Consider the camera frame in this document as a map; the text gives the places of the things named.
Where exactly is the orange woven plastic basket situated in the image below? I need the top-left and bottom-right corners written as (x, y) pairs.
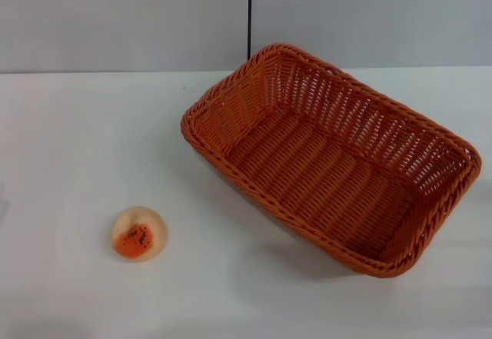
top-left (180, 42), bottom-right (483, 279)

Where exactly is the round bun with orange spot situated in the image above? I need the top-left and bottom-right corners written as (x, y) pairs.
top-left (110, 205), bottom-right (160, 264)

